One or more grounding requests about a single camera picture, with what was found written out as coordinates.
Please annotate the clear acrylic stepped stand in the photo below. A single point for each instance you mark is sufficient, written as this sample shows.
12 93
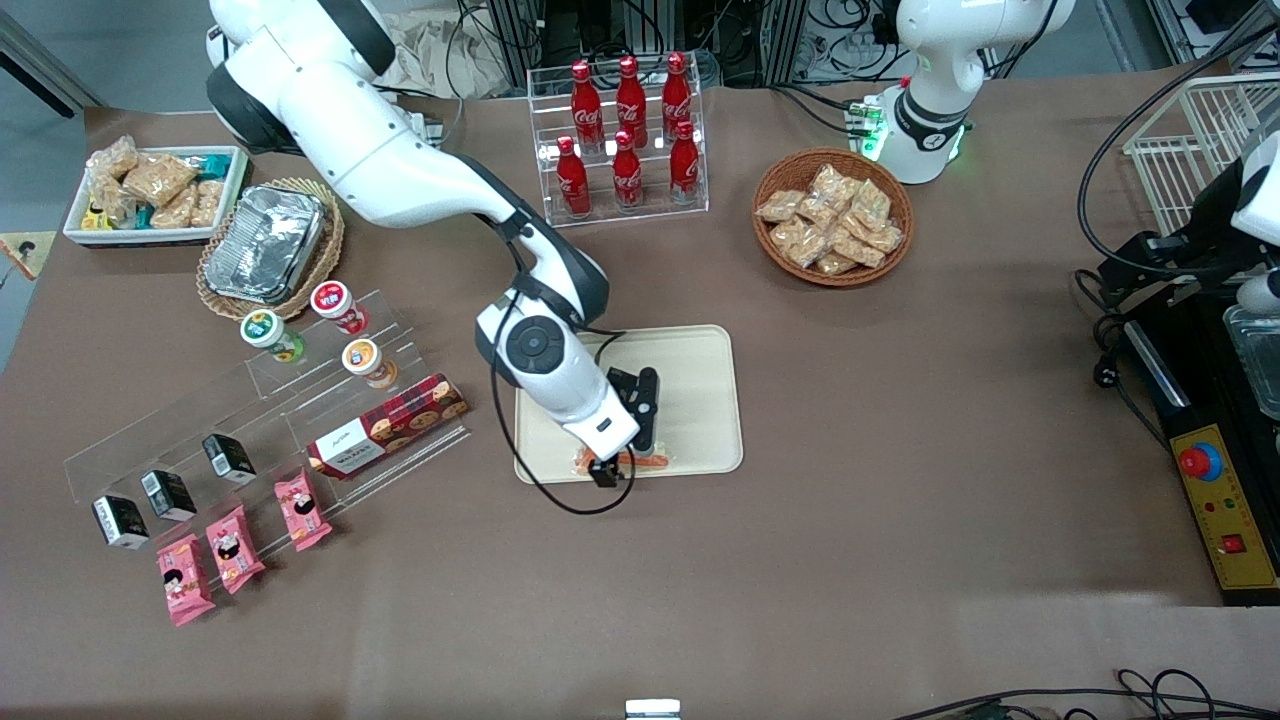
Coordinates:
110 465
400 350

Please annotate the red plaid cookie box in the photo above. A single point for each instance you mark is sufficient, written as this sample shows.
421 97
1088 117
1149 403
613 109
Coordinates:
390 425

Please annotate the pink snack packet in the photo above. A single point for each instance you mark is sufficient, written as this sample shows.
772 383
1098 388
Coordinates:
184 582
302 510
235 550

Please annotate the tan cardboard piece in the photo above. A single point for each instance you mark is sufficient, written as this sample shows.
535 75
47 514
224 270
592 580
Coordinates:
22 255

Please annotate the triangle sandwich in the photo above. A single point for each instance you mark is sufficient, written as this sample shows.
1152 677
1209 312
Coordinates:
648 463

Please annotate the red lid cup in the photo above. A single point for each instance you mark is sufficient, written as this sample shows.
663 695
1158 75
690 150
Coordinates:
333 300

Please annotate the beige cloth bag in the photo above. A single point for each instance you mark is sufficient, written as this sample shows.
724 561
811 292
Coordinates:
440 60

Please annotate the clear acrylic bottle rack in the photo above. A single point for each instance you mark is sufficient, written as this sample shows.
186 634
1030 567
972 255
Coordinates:
650 215

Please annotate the black control box yellow panel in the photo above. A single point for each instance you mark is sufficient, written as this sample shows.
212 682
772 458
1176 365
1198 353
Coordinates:
1195 390

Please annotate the orange lid cup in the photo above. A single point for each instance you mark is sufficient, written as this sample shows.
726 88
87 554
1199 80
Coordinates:
363 358

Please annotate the beige plastic tray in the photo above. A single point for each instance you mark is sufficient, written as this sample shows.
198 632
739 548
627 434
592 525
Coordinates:
700 400

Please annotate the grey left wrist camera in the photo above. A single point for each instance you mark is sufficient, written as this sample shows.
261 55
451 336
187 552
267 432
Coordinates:
1260 293

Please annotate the round brown wicker basket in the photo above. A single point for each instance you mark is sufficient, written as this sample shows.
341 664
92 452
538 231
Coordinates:
770 255

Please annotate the small black white box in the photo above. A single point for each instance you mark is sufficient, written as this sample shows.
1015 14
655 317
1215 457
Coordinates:
120 522
168 495
229 458

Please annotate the clear metal rimmed tray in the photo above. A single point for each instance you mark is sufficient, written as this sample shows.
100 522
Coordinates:
1260 360

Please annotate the white rectangular bin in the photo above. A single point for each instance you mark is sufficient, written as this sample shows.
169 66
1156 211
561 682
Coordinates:
238 175

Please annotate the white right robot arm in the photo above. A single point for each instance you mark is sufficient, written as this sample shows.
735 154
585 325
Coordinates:
380 160

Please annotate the red emergency stop button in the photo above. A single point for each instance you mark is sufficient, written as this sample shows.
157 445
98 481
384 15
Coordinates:
1200 461

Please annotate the green lid cup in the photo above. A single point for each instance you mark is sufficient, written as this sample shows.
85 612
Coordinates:
265 330

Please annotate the red cola bottle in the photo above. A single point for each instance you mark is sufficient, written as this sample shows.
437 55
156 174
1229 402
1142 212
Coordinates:
677 92
627 175
586 100
631 95
573 180
685 165

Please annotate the teal snack packet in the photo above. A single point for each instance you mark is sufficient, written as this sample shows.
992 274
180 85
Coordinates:
208 163

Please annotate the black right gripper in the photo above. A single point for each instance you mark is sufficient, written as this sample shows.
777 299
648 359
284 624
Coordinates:
606 464

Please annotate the small white silver object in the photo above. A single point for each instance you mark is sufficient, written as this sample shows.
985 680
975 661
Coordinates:
652 710

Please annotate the white connector block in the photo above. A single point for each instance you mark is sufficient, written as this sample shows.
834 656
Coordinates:
865 120

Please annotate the clear bag brown snack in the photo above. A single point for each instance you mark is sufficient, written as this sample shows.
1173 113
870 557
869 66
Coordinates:
858 250
798 242
882 238
780 205
835 265
835 185
871 203

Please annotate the oval tan wicker basket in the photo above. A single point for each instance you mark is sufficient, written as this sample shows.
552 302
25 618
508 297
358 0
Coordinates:
325 265

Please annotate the clear bag tan snack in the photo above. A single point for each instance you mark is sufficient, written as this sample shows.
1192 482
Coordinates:
112 158
115 203
207 200
172 212
158 178

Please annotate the aluminium frame rack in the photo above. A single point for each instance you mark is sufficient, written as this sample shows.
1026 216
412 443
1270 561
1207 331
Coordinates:
792 40

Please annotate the silver foil container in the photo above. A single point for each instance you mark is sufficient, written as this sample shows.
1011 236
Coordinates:
265 245

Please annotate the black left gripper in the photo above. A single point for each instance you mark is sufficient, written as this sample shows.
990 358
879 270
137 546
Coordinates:
1203 229

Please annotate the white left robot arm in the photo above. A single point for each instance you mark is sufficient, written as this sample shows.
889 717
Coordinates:
940 60

